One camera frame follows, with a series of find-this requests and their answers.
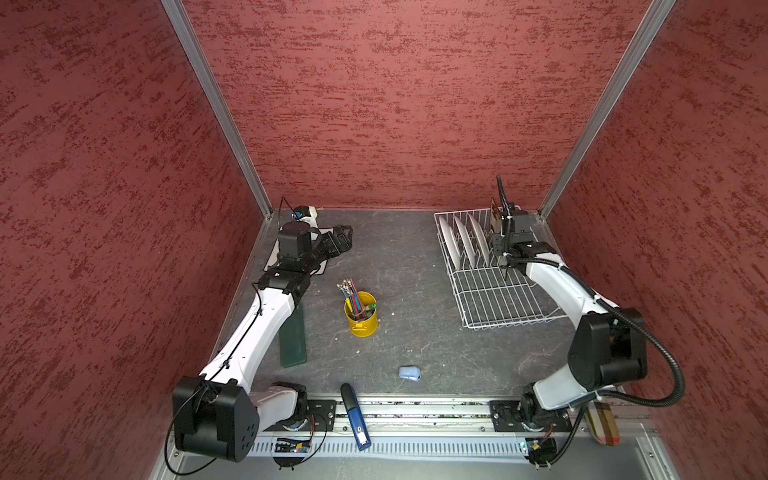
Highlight square plate white back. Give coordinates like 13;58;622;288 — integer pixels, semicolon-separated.
263;228;333;276

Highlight square floral plate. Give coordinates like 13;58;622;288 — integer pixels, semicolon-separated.
488;174;512;283

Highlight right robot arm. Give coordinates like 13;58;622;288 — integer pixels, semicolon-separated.
487;207;647;431

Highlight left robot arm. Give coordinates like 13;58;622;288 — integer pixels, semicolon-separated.
168;221;353;462

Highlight white round plate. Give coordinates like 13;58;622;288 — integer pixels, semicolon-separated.
454;217;477;269
438;217;461;271
469;215;491;267

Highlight coloured pencils bundle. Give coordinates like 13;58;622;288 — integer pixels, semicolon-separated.
338;279;377;322

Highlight yellow pencil cup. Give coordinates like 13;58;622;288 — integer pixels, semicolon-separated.
343;291;379;338

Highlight green rectangular block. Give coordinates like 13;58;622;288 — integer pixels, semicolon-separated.
279;304;308;368

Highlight light blue eraser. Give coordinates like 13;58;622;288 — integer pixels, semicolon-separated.
398;366;422;382

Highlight blue black stapler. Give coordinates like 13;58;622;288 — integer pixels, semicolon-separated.
340;383;372;451

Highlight plaid tape roll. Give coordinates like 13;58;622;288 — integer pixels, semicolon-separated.
586;402;620;447

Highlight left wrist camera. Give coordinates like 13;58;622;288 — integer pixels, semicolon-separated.
291;205;318;228

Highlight white wire dish rack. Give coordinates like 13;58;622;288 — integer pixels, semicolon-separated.
434;208;568;330

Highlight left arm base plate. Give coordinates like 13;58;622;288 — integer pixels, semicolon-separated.
266;399;338;433

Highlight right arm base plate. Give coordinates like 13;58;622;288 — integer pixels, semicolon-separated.
489;400;573;434

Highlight black corrugated cable conduit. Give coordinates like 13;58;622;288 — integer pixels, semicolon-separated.
506;254;686;466

